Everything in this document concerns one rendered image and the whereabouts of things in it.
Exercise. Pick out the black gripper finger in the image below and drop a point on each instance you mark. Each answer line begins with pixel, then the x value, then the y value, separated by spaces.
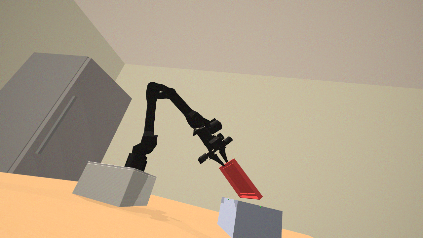
pixel 216 158
pixel 223 154

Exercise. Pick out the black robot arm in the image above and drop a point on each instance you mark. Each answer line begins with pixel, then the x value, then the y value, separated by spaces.
pixel 137 159

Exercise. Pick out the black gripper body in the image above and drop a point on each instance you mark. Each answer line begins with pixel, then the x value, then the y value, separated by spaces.
pixel 205 156

